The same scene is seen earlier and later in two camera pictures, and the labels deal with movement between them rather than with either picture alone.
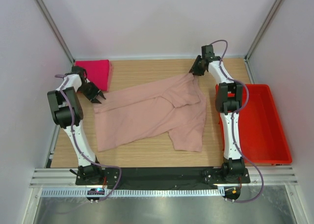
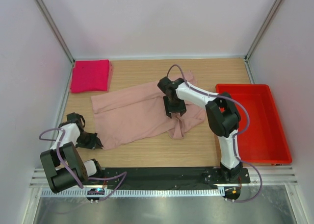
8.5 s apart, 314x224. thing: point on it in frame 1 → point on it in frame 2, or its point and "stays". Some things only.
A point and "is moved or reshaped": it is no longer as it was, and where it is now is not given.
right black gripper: (198, 72) → (181, 108)
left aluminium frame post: (52, 23) stays
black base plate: (170, 177) stays
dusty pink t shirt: (175, 105) is moved or reshaped
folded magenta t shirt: (98, 72) stays
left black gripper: (96, 91) → (95, 142)
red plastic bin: (262, 136) stays
